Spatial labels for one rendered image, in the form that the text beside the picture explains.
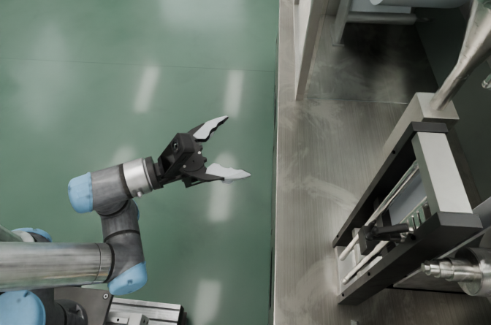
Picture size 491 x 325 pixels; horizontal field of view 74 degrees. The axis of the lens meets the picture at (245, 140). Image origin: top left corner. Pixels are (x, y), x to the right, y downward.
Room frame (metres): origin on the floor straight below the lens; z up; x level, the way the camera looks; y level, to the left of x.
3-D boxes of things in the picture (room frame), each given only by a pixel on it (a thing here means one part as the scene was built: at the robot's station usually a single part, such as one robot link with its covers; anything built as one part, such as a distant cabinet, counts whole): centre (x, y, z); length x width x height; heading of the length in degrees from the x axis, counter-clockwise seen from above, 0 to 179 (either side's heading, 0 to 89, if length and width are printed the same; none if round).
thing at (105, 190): (0.31, 0.29, 1.21); 0.11 x 0.08 x 0.09; 110
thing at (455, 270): (0.12, -0.28, 1.33); 0.06 x 0.03 x 0.03; 86
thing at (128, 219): (0.29, 0.29, 1.12); 0.11 x 0.08 x 0.11; 20
